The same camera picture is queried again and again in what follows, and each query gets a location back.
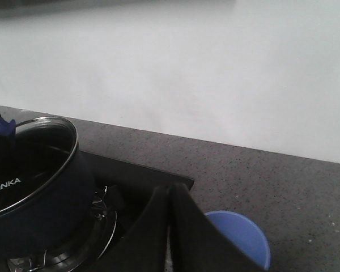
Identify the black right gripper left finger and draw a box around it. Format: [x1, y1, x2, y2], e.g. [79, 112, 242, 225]
[93, 186, 169, 271]

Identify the right burner with pot support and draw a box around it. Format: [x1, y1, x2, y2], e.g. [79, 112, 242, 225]
[2, 185, 125, 271]

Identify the light blue ribbed cup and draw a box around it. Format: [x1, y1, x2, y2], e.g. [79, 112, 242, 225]
[205, 210, 271, 271]

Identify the blue cooking pot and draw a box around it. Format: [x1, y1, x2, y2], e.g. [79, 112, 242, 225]
[0, 117, 95, 258]

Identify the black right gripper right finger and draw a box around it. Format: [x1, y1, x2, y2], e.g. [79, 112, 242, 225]
[169, 184, 266, 271]

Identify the black glass gas cooktop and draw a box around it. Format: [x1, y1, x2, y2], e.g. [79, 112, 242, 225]
[0, 152, 194, 271]

